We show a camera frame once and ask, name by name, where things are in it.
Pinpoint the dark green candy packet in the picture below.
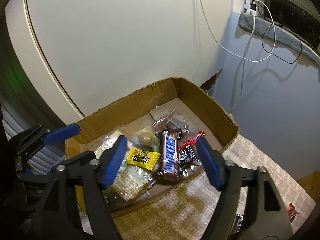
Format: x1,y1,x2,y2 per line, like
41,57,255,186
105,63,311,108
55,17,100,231
101,190,112,205

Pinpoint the yellow candy packet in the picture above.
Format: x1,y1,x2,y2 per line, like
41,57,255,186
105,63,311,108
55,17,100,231
126,148,161,171

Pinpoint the Snickers bar English label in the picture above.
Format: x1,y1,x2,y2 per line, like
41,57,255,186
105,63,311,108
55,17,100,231
154,131,183,181

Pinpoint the clear red date pack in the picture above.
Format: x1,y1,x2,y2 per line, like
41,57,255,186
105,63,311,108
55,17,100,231
151,108,206,151

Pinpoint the black patterned snack packet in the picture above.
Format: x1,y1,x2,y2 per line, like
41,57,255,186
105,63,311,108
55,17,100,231
178,145,201,168

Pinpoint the brown egg vacuum pack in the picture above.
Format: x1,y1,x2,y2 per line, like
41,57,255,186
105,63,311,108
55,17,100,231
132,127,159,152

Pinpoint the small red packet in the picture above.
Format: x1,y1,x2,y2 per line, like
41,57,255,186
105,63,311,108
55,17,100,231
287,203,299,223

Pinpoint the plaid beige tablecloth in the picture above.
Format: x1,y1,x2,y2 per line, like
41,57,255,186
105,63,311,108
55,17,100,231
80,133,317,240

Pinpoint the brown cardboard box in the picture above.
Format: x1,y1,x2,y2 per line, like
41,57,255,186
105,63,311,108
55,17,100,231
66,78,239,217

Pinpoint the grey windowsill mat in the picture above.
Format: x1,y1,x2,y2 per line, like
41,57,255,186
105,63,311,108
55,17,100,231
238,12,320,69

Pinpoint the white power strip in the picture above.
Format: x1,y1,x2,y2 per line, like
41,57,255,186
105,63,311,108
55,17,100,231
244,0,257,16

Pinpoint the black cable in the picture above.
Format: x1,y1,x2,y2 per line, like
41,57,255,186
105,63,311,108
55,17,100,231
252,0,303,65

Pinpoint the white charging cable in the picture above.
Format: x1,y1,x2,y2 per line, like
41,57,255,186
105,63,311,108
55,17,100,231
192,0,277,62

